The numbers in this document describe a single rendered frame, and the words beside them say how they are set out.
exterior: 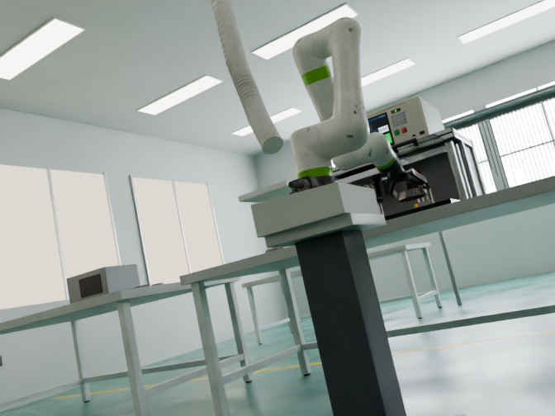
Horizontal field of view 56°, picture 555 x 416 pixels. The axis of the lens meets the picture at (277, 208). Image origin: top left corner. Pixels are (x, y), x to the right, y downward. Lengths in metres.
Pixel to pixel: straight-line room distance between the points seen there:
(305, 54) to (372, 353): 1.10
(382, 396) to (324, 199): 0.64
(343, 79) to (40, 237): 5.26
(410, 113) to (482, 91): 6.50
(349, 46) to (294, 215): 0.64
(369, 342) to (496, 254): 7.20
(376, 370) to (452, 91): 7.75
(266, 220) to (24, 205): 5.14
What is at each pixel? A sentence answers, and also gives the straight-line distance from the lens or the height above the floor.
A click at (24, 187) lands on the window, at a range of 6.74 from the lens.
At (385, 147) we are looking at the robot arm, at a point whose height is 0.99.
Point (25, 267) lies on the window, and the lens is 6.49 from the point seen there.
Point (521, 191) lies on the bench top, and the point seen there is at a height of 0.72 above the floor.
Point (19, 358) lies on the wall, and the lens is 6.32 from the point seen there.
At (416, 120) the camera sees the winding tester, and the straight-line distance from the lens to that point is 2.62.
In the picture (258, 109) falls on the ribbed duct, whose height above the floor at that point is 1.87.
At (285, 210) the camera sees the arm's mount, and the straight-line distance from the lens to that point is 1.70.
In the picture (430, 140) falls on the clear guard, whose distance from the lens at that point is 2.31.
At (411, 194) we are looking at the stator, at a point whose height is 0.83.
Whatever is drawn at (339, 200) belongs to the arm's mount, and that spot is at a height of 0.79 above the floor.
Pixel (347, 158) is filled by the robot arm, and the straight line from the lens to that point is 2.04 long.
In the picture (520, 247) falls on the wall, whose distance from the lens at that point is 8.80.
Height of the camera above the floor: 0.56
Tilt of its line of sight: 9 degrees up
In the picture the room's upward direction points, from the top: 12 degrees counter-clockwise
